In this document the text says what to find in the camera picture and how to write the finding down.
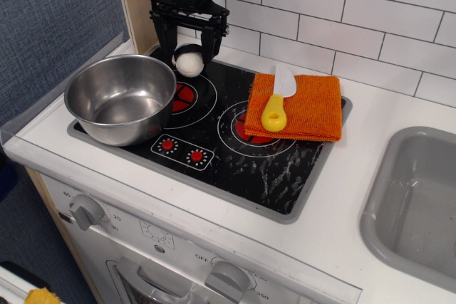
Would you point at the left grey oven knob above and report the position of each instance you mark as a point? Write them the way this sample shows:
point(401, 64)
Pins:
point(86, 211)

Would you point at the red stove button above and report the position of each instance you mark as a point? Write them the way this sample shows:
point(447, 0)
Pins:
point(167, 145)
point(196, 156)

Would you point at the black toy stovetop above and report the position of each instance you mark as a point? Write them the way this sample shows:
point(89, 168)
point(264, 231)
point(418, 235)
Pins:
point(272, 177)

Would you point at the silver metal pot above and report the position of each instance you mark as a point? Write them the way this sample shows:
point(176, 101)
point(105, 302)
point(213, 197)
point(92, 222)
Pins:
point(122, 100)

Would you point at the white toy oven door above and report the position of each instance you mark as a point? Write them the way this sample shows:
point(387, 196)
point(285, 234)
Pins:
point(152, 283)

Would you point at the grey oven knob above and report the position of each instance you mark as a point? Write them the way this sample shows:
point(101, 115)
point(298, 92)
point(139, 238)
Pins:
point(86, 211)
point(228, 281)

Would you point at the left red stove button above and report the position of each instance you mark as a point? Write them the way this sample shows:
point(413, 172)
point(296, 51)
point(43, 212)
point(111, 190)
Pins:
point(167, 145)

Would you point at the right grey oven knob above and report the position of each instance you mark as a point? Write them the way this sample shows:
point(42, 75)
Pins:
point(228, 281)

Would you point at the orange folded cloth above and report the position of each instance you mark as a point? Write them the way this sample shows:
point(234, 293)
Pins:
point(314, 113)

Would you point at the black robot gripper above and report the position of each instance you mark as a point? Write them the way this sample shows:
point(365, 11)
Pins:
point(202, 15)

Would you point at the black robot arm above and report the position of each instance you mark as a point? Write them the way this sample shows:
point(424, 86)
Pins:
point(205, 16)

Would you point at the yellow and black object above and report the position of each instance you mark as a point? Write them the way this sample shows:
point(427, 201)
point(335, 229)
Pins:
point(41, 296)

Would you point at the right red stove button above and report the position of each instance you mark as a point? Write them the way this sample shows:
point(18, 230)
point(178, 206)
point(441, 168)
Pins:
point(196, 156)

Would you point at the grey sink basin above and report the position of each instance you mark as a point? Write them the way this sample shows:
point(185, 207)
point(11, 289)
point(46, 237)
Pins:
point(408, 221)

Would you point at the yellow handled white toy knife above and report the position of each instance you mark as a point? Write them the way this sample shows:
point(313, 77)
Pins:
point(273, 117)

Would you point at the white egg with black band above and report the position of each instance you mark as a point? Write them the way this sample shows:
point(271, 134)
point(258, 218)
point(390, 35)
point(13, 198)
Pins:
point(188, 60)

